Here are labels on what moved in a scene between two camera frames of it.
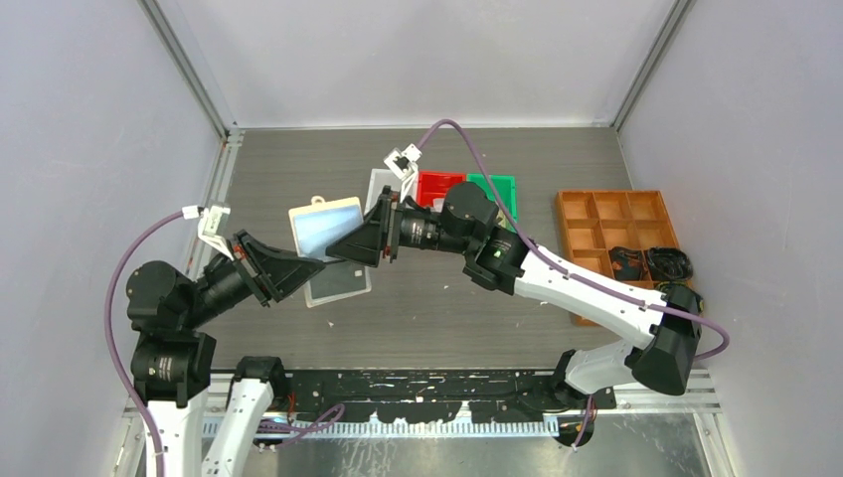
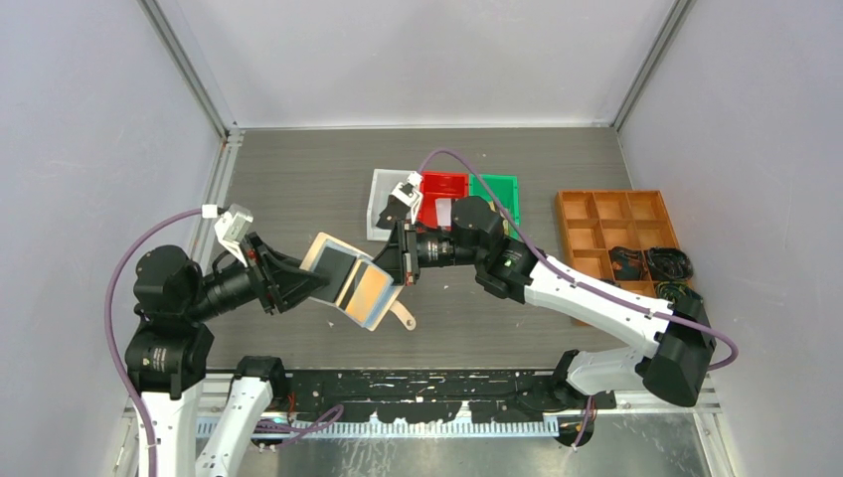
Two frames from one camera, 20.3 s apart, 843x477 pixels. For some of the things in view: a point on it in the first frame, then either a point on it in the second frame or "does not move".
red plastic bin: [434, 185] does not move
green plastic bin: [506, 189] does not move
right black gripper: [364, 245] → [395, 258]
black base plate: [440, 395] does not move
